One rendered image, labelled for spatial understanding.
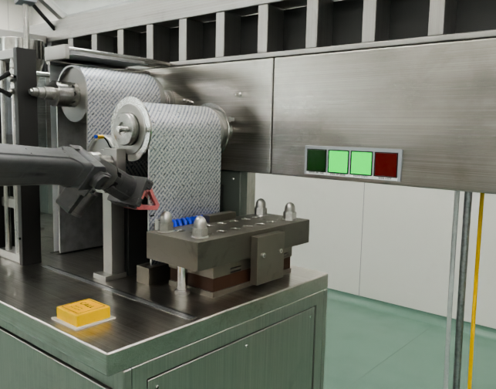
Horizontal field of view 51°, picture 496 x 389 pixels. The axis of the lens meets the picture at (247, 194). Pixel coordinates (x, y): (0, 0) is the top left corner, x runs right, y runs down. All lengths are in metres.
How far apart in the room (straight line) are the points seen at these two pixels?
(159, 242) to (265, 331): 0.30
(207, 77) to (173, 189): 0.41
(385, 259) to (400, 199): 0.45
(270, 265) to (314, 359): 0.30
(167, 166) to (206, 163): 0.13
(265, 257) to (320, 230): 2.91
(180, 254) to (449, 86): 0.64
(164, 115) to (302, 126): 0.34
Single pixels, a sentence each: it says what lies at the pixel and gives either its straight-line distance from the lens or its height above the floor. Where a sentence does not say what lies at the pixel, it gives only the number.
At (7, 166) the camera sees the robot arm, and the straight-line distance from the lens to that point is 0.82.
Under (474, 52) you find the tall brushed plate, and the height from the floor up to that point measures 1.41.
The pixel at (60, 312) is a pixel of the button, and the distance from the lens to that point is 1.03.
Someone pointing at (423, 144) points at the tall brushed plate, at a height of 1.23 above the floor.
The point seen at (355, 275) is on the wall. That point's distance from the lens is 3.99.
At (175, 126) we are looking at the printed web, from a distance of 1.24.
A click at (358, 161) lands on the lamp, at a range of 1.22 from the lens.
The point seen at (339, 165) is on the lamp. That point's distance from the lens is 1.24.
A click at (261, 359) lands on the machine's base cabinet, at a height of 0.76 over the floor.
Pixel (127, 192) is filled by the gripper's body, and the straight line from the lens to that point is 1.13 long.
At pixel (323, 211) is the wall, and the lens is 4.05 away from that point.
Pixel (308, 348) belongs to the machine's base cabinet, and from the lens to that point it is 1.35.
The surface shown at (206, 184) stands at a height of 1.11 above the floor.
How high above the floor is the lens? 1.25
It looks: 7 degrees down
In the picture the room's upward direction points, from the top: 1 degrees clockwise
